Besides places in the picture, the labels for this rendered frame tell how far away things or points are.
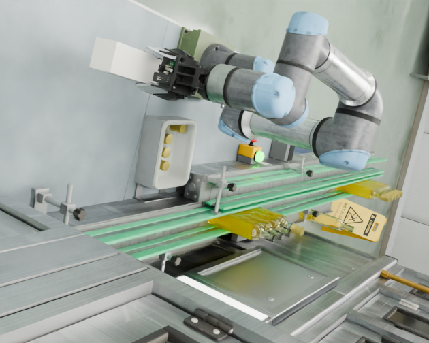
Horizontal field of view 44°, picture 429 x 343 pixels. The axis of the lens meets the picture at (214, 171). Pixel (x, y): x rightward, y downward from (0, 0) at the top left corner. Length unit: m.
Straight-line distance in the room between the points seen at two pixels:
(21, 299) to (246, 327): 0.28
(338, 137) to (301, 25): 0.40
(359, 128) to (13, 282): 0.90
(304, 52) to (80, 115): 0.72
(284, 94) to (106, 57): 0.36
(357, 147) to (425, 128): 6.28
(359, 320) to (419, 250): 6.09
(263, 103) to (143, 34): 0.78
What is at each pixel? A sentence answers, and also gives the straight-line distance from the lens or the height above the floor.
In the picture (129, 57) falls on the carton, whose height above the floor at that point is 1.11.
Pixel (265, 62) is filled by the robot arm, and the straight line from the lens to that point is 1.65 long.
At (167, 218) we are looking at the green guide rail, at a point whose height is 0.91.
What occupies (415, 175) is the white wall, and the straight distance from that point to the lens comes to 7.68.
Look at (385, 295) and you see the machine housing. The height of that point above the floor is 1.46.
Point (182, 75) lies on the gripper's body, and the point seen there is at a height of 1.23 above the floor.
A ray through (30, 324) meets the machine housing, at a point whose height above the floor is 1.43.
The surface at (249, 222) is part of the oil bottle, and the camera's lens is 1.81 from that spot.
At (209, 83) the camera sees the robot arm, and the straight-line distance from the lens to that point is 0.98.
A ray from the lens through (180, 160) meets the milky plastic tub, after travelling 1.80.
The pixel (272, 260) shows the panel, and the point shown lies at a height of 1.09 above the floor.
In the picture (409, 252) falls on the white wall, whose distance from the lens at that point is 7.86.
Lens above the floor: 1.88
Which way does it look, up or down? 33 degrees down
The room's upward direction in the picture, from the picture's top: 108 degrees clockwise
